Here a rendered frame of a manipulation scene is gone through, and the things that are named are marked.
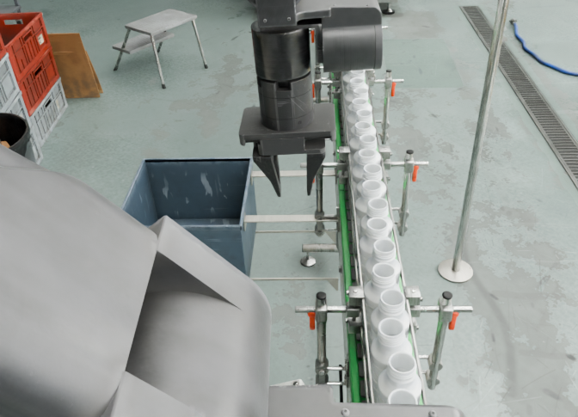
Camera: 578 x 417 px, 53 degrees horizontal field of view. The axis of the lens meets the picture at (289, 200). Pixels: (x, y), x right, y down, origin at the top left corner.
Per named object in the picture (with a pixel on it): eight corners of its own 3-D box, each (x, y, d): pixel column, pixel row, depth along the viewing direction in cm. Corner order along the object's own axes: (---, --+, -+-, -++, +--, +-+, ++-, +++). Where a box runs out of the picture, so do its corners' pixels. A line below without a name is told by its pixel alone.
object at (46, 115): (41, 150, 359) (30, 118, 345) (-24, 152, 359) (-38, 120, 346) (70, 105, 408) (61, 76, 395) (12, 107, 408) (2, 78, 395)
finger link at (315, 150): (268, 178, 71) (261, 110, 65) (327, 175, 70) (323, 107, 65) (265, 211, 65) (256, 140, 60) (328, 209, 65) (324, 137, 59)
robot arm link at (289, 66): (251, 6, 58) (247, 25, 53) (319, 1, 58) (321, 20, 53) (258, 70, 62) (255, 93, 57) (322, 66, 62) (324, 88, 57)
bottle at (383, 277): (355, 345, 100) (359, 276, 90) (368, 321, 104) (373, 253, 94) (388, 358, 97) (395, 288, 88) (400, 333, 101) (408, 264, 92)
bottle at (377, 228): (352, 284, 112) (354, 217, 102) (380, 277, 113) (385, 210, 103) (364, 305, 107) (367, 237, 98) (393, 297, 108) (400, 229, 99)
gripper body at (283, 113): (246, 121, 66) (237, 60, 62) (335, 117, 65) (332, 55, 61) (240, 150, 61) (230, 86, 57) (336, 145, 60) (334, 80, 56)
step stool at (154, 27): (157, 52, 484) (149, 2, 460) (208, 67, 452) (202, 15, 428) (112, 70, 456) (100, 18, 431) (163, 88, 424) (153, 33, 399)
